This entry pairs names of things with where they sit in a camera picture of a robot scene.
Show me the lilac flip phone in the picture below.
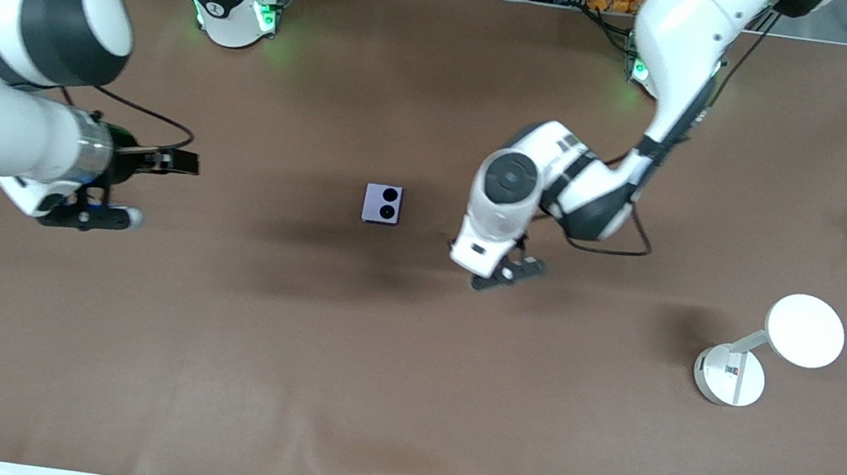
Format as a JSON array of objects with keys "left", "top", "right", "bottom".
[{"left": 360, "top": 182, "right": 404, "bottom": 227}]

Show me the white desk lamp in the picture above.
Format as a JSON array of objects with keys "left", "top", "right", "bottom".
[{"left": 689, "top": 281, "right": 847, "bottom": 422}]

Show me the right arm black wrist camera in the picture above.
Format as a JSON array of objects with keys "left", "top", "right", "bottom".
[{"left": 104, "top": 126, "right": 204, "bottom": 196}]

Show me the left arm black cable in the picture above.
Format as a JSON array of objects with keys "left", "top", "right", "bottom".
[{"left": 526, "top": 142, "right": 666, "bottom": 263}]

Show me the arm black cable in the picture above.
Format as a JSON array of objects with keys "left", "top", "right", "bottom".
[
  {"left": 55, "top": 80, "right": 202, "bottom": 157},
  {"left": 526, "top": 142, "right": 666, "bottom": 263}
]

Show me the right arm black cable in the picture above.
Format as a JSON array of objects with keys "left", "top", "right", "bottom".
[{"left": 55, "top": 80, "right": 202, "bottom": 157}]

